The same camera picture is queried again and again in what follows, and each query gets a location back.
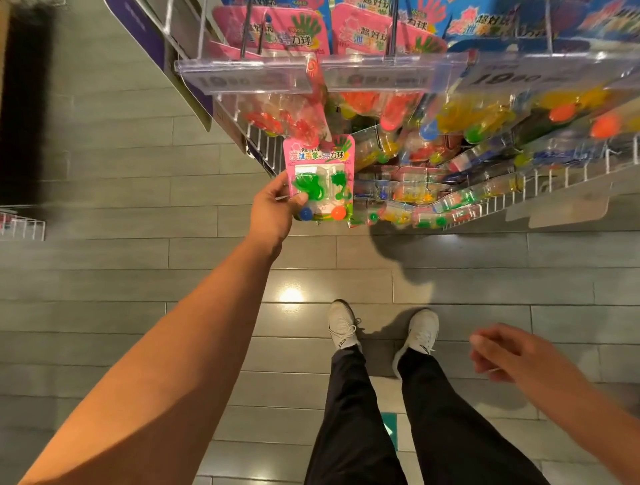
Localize pile of small toy packets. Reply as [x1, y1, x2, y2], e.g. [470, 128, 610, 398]
[210, 0, 640, 231]

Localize clear plastic label holder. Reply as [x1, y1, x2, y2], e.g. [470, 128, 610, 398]
[505, 165, 613, 229]

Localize person's left forearm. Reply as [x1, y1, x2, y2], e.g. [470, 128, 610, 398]
[20, 235, 291, 485]

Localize person's left hand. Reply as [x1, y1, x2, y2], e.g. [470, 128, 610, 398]
[245, 172, 313, 263]

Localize person's black trousers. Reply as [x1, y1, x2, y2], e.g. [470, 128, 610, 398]
[305, 344, 551, 485]

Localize pink packet green sticky toy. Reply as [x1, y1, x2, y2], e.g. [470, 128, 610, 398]
[283, 135, 356, 223]

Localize green floor arrow sticker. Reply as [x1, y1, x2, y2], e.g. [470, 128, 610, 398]
[380, 412, 399, 453]

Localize clear plastic price strip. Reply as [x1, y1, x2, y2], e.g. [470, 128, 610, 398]
[175, 50, 640, 97]

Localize white wire display rack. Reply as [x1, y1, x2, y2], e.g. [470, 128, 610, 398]
[105, 0, 640, 233]

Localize person's right hand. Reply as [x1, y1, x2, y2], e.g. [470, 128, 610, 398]
[468, 322, 583, 413]

